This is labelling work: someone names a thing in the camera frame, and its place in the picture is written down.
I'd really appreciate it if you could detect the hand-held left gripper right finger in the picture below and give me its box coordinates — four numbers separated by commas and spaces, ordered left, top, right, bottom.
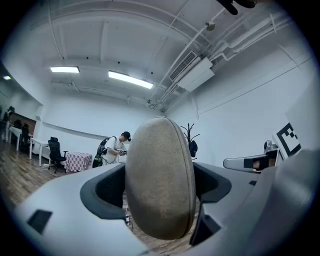
174, 149, 317, 256

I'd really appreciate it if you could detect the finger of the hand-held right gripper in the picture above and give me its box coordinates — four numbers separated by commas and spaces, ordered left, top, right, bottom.
223, 151, 278, 173

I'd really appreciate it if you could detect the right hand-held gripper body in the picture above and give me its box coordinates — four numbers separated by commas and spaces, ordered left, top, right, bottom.
263, 121, 303, 161

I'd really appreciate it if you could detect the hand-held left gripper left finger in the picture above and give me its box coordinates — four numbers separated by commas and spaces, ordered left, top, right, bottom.
14, 162, 156, 256

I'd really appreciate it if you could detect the brown oval object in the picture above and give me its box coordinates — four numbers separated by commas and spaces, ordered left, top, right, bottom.
124, 116, 197, 240

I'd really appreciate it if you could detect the checkered tablecloth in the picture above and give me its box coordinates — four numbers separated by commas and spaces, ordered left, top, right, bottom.
64, 151, 93, 173

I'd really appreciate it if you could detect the black cap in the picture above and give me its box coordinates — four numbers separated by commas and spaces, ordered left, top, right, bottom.
189, 139, 199, 158

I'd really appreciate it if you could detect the black office chair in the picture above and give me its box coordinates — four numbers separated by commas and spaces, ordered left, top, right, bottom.
47, 136, 69, 174

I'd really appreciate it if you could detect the black coat rack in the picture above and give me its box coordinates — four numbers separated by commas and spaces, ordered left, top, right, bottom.
180, 122, 201, 161

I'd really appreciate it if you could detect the white desk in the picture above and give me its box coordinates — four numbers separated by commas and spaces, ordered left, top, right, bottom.
29, 137, 51, 167

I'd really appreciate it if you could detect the white ceiling air conditioner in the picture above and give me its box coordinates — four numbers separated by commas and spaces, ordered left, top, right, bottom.
169, 51, 216, 93

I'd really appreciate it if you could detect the short ceiling light panel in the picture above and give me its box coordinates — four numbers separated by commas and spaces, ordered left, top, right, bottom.
49, 66, 80, 74

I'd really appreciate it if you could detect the long ceiling light panel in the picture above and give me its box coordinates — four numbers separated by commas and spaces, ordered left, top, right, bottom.
107, 70, 154, 90

